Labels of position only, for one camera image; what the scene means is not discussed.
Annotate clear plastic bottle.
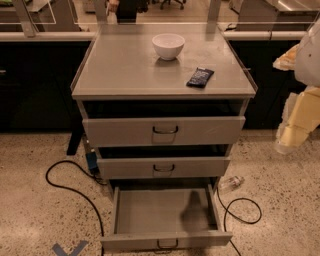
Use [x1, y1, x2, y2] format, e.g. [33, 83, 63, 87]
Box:
[219, 176, 245, 194]

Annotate white ceramic bowl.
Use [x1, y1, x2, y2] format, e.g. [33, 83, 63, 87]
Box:
[152, 33, 185, 60]

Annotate blue power adapter box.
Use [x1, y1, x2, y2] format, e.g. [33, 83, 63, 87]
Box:
[86, 152, 99, 175]

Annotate black cable floor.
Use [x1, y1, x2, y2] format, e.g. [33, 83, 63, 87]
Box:
[216, 188, 263, 256]
[45, 160, 108, 256]

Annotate grey top drawer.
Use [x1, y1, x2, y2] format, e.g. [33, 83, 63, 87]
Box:
[83, 100, 245, 147]

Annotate black cable right floor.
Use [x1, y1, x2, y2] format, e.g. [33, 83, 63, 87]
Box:
[216, 188, 263, 256]

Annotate dark blue rxbar wrapper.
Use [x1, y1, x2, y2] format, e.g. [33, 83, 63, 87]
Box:
[186, 67, 214, 88]

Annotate grey bottom drawer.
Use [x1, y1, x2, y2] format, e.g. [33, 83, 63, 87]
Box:
[101, 182, 232, 252]

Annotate black cable left floor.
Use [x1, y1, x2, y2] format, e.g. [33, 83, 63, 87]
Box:
[45, 160, 108, 256]

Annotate grey drawer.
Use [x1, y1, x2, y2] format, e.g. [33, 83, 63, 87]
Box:
[101, 182, 232, 252]
[97, 145, 230, 179]
[83, 100, 245, 147]

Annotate grey middle drawer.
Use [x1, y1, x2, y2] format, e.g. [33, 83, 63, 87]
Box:
[97, 145, 230, 179]

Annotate grey drawer cabinet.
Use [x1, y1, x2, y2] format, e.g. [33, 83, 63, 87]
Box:
[72, 23, 256, 191]

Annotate person in background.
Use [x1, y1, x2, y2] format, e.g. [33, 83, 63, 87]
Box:
[107, 0, 148, 23]

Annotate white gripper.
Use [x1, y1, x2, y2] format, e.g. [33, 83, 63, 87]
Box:
[273, 20, 320, 154]

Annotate office chair base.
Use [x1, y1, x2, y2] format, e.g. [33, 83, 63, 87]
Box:
[159, 0, 186, 10]

